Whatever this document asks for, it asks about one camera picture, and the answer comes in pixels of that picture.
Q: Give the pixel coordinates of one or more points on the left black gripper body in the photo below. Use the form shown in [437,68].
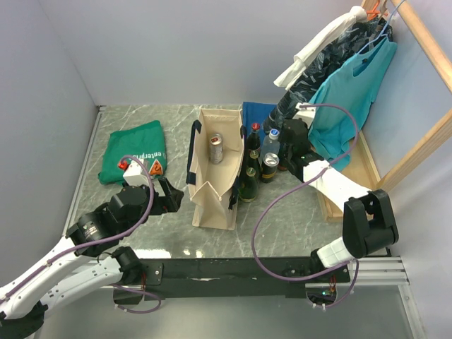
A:
[164,203]

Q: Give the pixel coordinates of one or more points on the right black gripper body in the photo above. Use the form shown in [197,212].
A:
[281,138]

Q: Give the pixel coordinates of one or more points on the silver top can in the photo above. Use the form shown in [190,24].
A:
[269,167]

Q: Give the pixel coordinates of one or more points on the red cap cola bottle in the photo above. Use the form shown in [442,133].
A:
[253,140]

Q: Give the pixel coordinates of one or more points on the green glass bottle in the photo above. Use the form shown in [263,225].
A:
[252,162]
[249,186]
[282,165]

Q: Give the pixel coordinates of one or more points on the red top drink can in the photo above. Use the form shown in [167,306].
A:
[216,148]

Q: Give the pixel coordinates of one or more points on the beige canvas tote bag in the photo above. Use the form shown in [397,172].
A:
[213,188]

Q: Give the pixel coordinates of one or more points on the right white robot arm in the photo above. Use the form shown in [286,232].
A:
[369,223]

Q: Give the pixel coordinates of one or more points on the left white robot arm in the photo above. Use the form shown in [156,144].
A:
[51,282]

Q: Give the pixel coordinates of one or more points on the blue folded cloth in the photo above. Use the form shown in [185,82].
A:
[254,112]

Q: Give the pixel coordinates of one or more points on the turquoise hanging t-shirt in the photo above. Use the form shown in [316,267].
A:
[354,86]

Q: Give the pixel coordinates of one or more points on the white hanging garment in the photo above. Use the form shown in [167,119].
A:
[311,50]

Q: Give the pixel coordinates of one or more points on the green folded t-shirt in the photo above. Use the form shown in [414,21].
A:
[146,142]

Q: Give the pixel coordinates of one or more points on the wooden clothes rack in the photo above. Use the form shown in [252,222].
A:
[406,143]

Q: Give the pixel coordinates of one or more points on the dark patterned hanging garment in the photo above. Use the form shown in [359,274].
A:
[360,36]

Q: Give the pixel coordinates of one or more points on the orange clothes hanger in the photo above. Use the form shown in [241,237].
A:
[375,9]

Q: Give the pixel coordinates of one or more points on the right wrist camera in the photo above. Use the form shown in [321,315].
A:
[305,113]

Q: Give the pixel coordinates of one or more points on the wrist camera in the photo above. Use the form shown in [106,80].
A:
[305,113]
[134,175]

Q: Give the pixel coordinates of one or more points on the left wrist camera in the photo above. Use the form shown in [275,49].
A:
[134,175]

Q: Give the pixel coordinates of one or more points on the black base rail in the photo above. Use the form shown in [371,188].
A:
[209,277]

